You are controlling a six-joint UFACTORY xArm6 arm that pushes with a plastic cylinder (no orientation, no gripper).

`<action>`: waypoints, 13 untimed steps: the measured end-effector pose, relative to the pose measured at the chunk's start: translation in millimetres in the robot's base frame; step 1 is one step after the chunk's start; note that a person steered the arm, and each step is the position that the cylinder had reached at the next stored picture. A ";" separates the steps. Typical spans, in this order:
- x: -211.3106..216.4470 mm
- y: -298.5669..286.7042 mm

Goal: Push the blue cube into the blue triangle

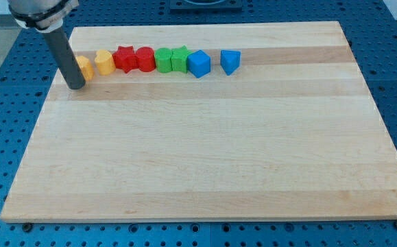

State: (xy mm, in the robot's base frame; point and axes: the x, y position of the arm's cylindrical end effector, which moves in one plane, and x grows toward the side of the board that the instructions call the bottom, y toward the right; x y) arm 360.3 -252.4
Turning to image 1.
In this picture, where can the wooden board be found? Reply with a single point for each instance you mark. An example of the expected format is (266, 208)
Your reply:
(292, 135)

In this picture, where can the green star block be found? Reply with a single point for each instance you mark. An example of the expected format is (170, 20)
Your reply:
(179, 59)

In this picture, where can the blue triangle block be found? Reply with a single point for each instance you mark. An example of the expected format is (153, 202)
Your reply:
(230, 61)

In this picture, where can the red star block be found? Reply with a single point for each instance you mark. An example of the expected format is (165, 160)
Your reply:
(125, 58)

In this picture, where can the yellow heart block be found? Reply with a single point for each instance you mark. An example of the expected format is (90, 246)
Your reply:
(104, 62)

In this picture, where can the green cylinder block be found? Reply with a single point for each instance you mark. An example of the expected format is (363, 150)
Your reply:
(163, 60)

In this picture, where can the red cylinder block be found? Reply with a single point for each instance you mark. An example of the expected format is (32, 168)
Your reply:
(145, 58)

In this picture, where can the yellow pentagon block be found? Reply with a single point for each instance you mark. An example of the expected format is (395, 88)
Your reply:
(85, 67)

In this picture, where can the blue cube block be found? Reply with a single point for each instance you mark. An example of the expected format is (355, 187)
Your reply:
(199, 63)

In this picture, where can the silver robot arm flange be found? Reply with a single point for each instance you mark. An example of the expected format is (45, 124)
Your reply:
(43, 15)

